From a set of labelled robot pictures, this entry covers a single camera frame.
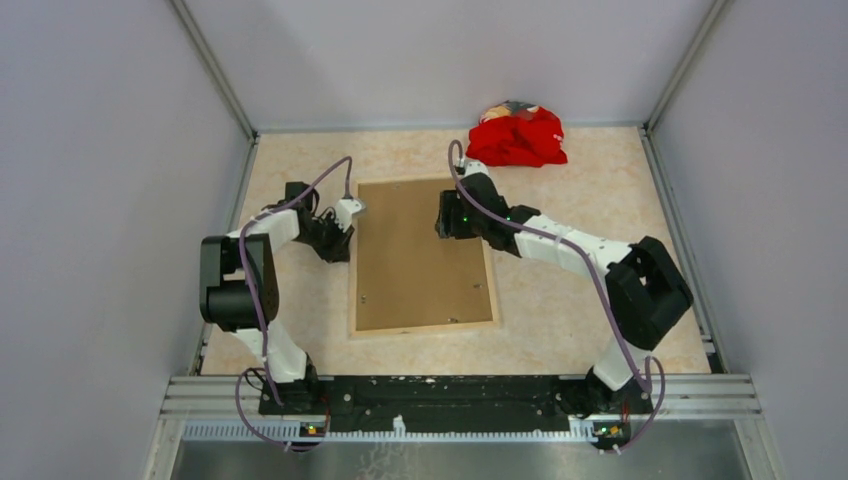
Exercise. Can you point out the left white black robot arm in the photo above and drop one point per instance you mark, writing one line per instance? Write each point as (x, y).
(239, 291)

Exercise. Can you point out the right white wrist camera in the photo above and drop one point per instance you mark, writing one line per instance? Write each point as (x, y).
(469, 167)

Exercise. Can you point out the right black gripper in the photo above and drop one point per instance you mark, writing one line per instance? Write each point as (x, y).
(446, 224)

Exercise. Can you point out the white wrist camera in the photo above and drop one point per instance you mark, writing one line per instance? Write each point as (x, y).
(346, 210)
(469, 167)

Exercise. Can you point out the wooden picture frame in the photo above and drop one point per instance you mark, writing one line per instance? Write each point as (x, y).
(424, 328)

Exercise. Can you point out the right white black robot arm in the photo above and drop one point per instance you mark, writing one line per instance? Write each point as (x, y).
(642, 292)

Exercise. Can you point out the brown cardboard backing board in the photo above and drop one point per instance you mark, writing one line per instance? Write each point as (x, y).
(420, 258)

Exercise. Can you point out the red cloth bundle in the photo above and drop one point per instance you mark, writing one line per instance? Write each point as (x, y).
(517, 134)

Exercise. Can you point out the aluminium rail front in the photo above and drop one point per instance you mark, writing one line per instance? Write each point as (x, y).
(690, 426)

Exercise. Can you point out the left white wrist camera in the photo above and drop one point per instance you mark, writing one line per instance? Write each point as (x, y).
(346, 210)

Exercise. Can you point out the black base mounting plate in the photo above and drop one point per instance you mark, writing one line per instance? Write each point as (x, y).
(471, 404)

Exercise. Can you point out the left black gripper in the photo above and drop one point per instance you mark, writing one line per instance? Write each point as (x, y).
(339, 250)

